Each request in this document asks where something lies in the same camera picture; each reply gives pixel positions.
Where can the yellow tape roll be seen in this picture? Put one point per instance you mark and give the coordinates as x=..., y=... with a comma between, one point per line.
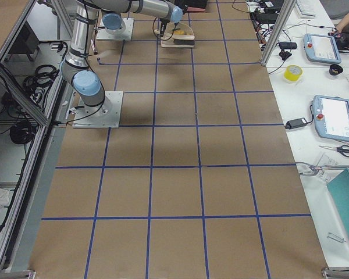
x=293, y=73

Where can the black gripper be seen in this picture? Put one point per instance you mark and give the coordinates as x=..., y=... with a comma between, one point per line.
x=163, y=25

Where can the white hand brush black bristles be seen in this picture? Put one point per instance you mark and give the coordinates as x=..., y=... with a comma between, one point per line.
x=177, y=41

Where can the blue teach pendant near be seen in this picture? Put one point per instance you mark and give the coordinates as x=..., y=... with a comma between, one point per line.
x=331, y=117

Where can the blue teach pendant far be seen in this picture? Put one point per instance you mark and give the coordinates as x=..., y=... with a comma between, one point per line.
x=321, y=48

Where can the beige plastic dustpan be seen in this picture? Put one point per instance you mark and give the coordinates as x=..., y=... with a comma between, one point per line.
x=170, y=28

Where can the blue teach pendant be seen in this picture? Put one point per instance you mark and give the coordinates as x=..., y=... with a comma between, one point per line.
x=321, y=48
x=331, y=117

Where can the black small bowl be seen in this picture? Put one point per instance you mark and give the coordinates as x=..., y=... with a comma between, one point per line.
x=335, y=69

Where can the black scissors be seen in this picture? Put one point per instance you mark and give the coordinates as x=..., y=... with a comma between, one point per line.
x=342, y=149

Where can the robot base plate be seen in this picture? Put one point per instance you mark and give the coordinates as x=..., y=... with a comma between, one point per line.
x=124, y=33
x=105, y=117

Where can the black power adapter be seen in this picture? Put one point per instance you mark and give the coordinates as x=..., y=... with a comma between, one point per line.
x=296, y=123

